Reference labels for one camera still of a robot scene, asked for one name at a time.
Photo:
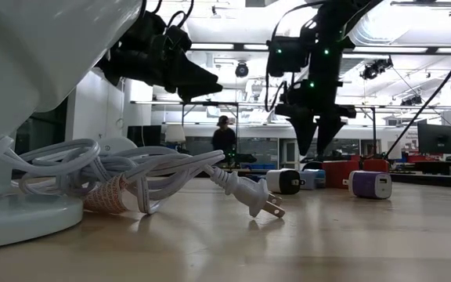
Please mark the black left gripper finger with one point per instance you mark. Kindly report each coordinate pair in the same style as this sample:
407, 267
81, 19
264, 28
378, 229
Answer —
188, 97
194, 76

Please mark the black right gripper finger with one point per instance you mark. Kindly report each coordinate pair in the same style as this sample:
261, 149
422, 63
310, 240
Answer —
303, 131
327, 131

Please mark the red wall charger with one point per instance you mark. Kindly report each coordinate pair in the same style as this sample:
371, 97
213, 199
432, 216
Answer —
376, 164
339, 174

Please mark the teal white small charger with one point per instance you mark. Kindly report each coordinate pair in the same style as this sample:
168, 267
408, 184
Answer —
320, 176

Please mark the light blue multiport charger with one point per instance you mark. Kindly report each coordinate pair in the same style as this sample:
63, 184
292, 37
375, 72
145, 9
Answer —
307, 181

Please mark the purple white USB charger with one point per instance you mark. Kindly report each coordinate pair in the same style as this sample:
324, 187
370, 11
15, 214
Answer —
368, 185

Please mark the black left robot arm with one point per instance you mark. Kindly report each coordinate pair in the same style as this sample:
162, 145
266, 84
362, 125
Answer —
112, 66

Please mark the black background robot arm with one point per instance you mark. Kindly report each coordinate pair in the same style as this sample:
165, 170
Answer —
243, 157

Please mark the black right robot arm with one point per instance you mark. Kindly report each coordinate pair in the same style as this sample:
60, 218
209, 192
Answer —
327, 35

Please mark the white charger black face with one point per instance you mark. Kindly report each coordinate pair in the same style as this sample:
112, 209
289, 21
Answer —
284, 181

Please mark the person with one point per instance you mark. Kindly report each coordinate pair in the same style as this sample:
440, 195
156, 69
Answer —
223, 139

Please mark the black background screen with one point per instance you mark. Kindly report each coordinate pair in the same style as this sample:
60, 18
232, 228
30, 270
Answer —
143, 136

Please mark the black ceiling track lights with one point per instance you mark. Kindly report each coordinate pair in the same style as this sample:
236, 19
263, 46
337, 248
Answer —
376, 68

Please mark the black computer monitor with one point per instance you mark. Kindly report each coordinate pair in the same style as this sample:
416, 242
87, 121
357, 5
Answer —
437, 139

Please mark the black overhead light bar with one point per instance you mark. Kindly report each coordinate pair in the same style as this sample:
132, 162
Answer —
432, 50

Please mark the white appliance with base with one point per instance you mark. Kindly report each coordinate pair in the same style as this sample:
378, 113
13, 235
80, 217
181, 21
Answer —
22, 58

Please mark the black background rig frame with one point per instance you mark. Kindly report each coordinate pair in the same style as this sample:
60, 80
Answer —
374, 129
210, 103

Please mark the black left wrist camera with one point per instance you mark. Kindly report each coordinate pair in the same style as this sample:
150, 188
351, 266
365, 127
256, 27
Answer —
172, 39

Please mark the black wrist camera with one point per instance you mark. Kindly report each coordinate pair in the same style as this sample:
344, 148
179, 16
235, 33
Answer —
286, 56
172, 39

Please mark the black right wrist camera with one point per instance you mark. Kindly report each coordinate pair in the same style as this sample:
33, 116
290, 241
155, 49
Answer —
286, 56

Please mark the black table frame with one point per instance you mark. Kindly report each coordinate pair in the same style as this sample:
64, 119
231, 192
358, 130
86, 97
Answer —
425, 178

